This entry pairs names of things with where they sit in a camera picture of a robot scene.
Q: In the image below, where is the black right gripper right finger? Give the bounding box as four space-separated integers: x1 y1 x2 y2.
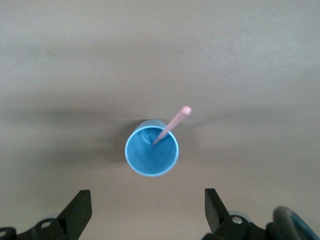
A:
201 187 274 240

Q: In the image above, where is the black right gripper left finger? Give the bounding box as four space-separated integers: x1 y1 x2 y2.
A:
14 189 93 240

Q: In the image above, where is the blue plastic cup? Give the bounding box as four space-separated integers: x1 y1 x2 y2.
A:
124 119 180 178

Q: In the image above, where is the pink chopstick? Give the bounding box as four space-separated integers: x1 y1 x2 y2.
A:
151 105 193 146

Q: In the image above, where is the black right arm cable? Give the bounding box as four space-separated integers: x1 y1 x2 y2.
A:
271 205 320 240

